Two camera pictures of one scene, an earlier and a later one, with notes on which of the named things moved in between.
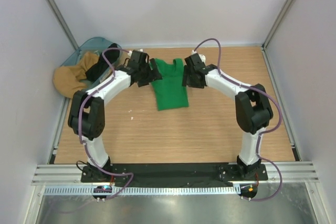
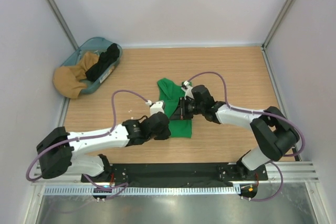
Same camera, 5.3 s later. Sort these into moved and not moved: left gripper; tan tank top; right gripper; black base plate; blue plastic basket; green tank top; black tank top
Moved: right gripper; green tank top; left gripper
Not moved: blue plastic basket; black base plate; tan tank top; black tank top
